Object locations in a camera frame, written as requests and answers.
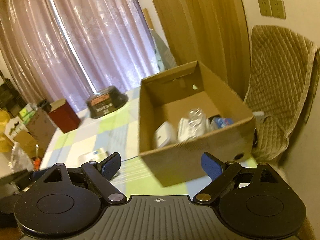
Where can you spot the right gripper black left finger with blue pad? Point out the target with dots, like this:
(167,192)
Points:
(100,174)

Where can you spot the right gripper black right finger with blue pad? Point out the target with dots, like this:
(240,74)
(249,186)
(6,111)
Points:
(222,175)

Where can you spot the green white medicine box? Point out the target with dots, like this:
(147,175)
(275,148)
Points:
(96,155)

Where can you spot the blue white tissue pack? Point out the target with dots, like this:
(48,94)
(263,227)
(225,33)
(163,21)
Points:
(218,123)

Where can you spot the white remote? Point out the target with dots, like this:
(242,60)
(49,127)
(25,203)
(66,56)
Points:
(190,129)

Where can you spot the white power adapter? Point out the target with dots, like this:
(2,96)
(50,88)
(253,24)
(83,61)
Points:
(165,135)

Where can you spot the black remote control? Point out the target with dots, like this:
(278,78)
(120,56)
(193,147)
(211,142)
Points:
(214,116)

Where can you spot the clear plastic bag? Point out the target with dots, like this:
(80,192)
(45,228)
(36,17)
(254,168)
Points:
(19,160)

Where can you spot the yellow plastic bag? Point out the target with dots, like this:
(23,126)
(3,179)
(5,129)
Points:
(5,143)

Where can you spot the cardboard boxes pile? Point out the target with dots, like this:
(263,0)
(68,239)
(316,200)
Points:
(36,128)

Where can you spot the brown cardboard box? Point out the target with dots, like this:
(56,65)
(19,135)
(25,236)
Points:
(185,112)

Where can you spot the black instant noodle bowl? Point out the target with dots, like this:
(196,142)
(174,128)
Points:
(106,101)

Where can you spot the dark red box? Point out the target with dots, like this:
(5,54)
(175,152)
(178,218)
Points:
(64,116)

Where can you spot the quilted beige chair cover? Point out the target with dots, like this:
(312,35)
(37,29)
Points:
(284,71)

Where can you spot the grey paper bag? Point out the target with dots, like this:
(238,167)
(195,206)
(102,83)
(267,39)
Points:
(165,59)

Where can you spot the pink curtain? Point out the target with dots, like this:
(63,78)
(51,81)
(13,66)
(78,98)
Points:
(71,49)

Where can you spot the wall sockets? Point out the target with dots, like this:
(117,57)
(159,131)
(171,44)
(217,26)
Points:
(272,8)

